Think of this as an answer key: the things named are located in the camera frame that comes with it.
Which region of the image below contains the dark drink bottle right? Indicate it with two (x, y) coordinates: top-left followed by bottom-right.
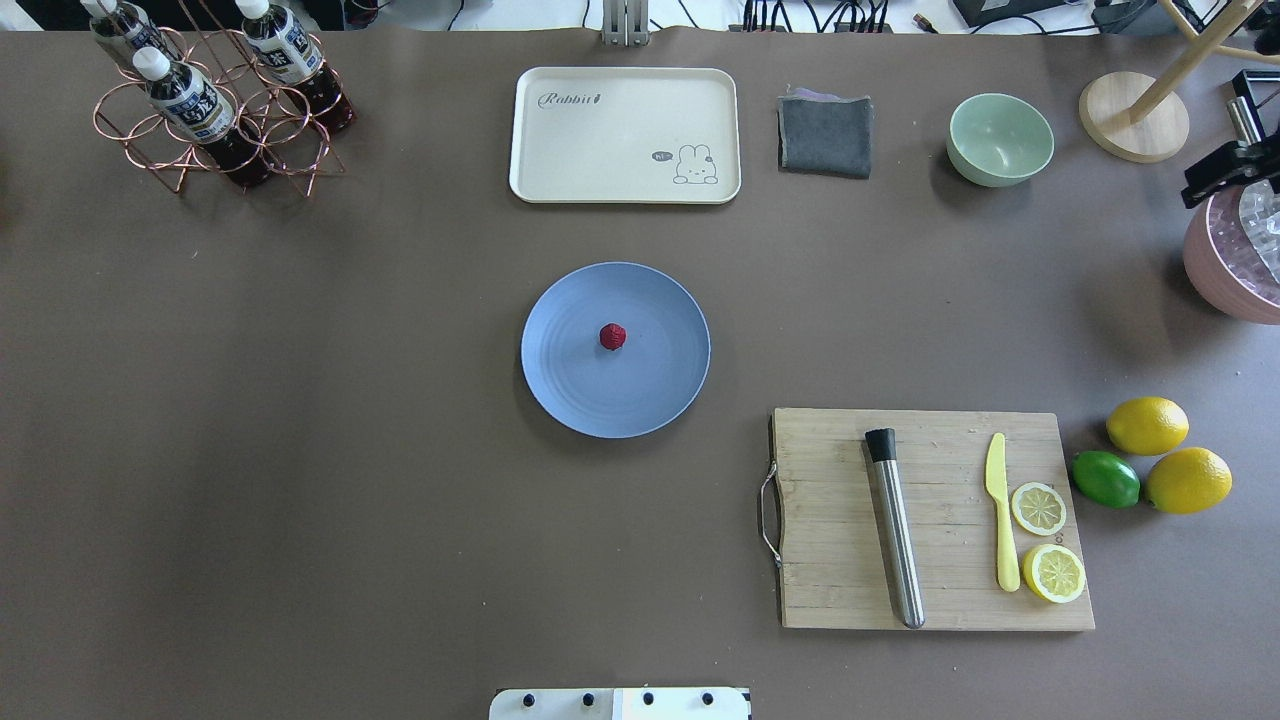
(236, 1), (356, 135)

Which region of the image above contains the aluminium frame post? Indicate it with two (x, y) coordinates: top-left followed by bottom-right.
(602, 0), (650, 47)

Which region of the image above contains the dark drink bottle top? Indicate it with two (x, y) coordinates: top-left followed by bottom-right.
(133, 47), (273, 188)

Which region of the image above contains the lemon slice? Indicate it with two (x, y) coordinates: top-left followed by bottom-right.
(1010, 482), (1068, 537)

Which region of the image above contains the blue plate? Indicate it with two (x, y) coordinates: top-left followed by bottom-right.
(520, 263), (712, 439)

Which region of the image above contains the red strawberry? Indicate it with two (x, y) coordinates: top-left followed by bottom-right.
(598, 323), (628, 351)

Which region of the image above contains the cream rabbit tray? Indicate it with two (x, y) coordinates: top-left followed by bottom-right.
(508, 67), (742, 204)

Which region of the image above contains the green lime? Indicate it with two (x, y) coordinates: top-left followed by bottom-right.
(1070, 450), (1142, 509)

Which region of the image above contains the grey folded cloth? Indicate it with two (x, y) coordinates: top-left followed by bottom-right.
(777, 87), (876, 179)

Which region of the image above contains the copper wire bottle rack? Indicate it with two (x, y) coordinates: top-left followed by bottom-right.
(84, 1), (357, 196)

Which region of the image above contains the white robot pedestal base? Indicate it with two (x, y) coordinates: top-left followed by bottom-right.
(488, 685), (753, 719)

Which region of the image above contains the yellow lemon lower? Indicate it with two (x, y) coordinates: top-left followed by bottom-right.
(1146, 447), (1233, 514)

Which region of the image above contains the green bowl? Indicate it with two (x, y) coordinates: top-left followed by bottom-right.
(947, 94), (1055, 188)

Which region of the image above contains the dark drink bottle middle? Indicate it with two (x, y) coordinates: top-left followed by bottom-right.
(79, 0), (183, 78)

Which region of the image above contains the steel muddler black tip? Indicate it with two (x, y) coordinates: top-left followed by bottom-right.
(865, 428), (925, 630)

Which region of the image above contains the dark drink bottle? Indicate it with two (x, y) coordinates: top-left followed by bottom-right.
(236, 1), (356, 135)
(133, 47), (273, 188)
(79, 0), (183, 78)

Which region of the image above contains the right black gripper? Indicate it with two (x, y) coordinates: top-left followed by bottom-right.
(1181, 69), (1279, 209)

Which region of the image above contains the yellow lemon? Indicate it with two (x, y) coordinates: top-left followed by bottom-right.
(1105, 396), (1190, 456)
(1146, 447), (1233, 514)

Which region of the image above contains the pink bowl of ice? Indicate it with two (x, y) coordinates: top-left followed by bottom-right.
(1181, 186), (1279, 325)

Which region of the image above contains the lemon half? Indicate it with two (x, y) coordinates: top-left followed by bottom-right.
(1021, 544), (1085, 603)

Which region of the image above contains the wooden glass stand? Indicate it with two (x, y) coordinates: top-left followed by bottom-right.
(1079, 1), (1277, 163)

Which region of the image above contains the yellow lemon upper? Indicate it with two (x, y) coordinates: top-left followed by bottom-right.
(1105, 396), (1190, 456)

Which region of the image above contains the yellow plastic knife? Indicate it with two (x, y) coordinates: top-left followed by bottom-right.
(984, 432), (1021, 593)

